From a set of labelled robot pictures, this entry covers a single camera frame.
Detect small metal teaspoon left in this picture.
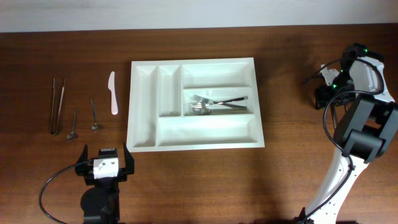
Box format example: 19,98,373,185
67,108,78,142

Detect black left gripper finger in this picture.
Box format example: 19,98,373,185
123,142,134,170
77,144,88,164

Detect white cutlery tray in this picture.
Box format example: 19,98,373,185
127,58,265,152

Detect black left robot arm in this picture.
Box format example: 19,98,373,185
75,144,134,223

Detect large metal spoon left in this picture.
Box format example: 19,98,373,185
330,105,338,129

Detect small metal teaspoon right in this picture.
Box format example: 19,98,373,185
90,97,100,132

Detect small metal teaspoon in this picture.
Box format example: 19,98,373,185
67,108,78,142
90,97,100,132

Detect pink plastic knife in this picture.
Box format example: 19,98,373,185
108,71,119,115

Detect metal fork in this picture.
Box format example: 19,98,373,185
192,96,249,110
192,94,248,110
191,107,248,115

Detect metal tweezers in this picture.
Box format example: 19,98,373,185
50,77,66,136

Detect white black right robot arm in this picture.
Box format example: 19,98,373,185
127,44,397,223

